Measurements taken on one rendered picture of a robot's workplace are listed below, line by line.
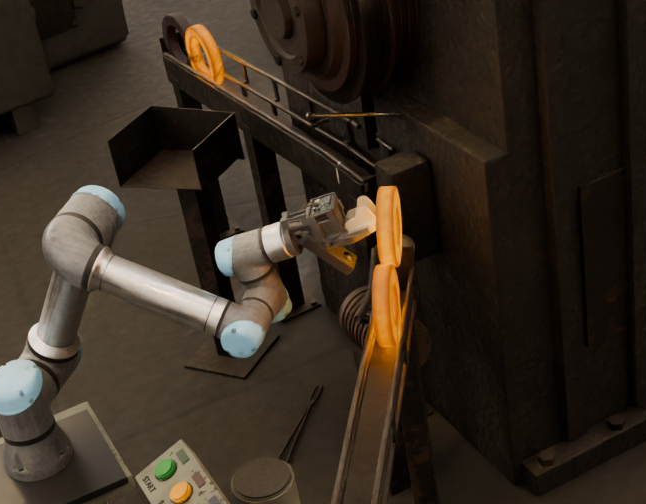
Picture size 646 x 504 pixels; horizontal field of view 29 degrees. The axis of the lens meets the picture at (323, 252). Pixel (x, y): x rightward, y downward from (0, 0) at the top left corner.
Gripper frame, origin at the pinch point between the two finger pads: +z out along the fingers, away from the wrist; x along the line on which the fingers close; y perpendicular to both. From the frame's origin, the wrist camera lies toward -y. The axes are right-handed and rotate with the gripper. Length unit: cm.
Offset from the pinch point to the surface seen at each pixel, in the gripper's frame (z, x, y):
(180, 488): -40, -49, -13
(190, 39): -69, 125, 7
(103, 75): -173, 276, -44
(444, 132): 10.6, 27.4, 0.4
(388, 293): -0.9, -16.9, -5.8
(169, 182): -68, 65, -7
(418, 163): 2.6, 28.6, -5.3
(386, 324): -2.9, -19.9, -10.3
